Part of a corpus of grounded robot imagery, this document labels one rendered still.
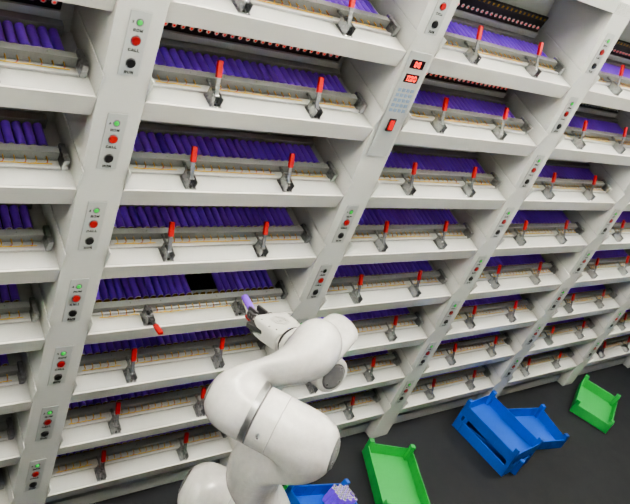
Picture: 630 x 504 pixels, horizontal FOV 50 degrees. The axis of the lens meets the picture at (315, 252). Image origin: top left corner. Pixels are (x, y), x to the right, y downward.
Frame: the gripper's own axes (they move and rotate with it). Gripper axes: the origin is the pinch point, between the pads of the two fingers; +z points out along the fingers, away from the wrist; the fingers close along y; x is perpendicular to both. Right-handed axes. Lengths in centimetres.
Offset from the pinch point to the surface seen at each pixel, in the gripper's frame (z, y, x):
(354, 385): 26, -68, 47
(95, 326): 16.3, 34.4, 7.7
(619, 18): -12, -98, -90
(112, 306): 18.3, 29.9, 3.8
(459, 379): 36, -144, 63
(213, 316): 15.9, 2.4, 8.0
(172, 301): 18.3, 13.9, 3.7
